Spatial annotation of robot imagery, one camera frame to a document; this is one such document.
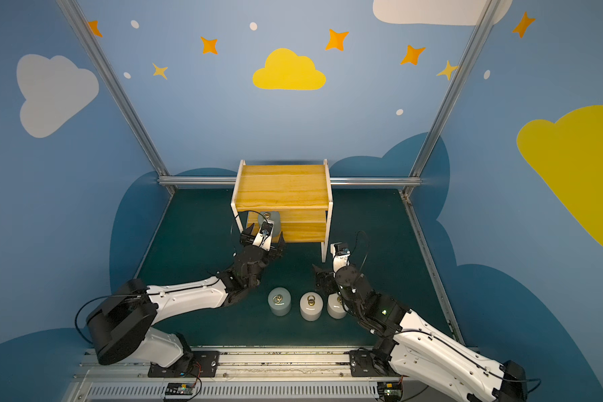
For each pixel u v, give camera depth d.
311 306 0.78
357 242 0.60
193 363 0.69
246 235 0.74
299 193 0.76
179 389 0.72
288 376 0.74
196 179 1.22
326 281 0.65
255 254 0.63
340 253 0.63
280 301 0.78
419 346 0.48
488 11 0.69
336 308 0.79
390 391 0.73
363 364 0.74
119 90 0.86
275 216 0.81
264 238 0.68
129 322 0.43
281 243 0.77
